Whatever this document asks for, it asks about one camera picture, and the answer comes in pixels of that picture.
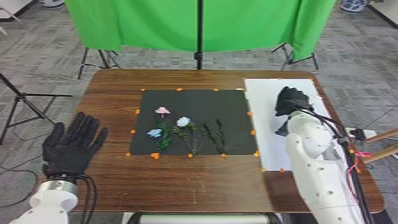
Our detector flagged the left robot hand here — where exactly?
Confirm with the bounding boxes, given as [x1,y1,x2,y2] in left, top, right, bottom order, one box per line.
[42,111,111,178]

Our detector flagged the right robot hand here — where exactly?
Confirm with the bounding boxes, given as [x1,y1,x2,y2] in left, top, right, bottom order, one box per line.
[274,85,317,118]

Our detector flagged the white sheet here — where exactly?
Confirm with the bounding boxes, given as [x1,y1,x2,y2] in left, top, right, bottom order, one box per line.
[242,78,335,173]

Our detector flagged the black cloth stand legs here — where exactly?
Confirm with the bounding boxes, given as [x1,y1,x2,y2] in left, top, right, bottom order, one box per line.
[75,46,125,81]
[271,42,322,71]

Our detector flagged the blue flower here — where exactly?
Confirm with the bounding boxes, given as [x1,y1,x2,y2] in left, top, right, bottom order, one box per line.
[146,128,177,152]

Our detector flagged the green sprig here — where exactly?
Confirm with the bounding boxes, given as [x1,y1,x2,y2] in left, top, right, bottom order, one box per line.
[200,121,219,153]
[214,118,230,155]

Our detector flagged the black tripod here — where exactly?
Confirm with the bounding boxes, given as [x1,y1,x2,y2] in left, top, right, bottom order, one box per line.
[0,73,75,145]

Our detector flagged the dark mat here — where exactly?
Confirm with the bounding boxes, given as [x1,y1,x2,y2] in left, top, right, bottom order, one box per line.
[129,89,262,157]

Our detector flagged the wooden bar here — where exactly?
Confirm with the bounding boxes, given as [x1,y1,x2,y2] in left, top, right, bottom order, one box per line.
[361,144,398,165]
[361,127,398,143]

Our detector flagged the pink flower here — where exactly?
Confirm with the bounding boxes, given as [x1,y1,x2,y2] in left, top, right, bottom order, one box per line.
[153,106,175,131]

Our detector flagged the white flower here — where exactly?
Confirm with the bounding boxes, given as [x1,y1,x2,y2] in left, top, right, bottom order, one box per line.
[173,116,205,155]

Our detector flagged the black stand pole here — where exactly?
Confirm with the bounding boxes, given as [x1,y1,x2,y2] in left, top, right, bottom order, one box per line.
[193,0,207,71]

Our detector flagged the blue white vase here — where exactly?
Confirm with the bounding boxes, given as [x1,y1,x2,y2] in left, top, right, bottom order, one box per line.
[340,0,372,14]
[40,0,66,9]

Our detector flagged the pale grey bar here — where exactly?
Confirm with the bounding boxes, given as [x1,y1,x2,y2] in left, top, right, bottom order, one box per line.
[127,213,281,224]

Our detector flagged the black cable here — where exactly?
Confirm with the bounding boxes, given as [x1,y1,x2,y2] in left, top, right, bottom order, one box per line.
[75,175,100,224]

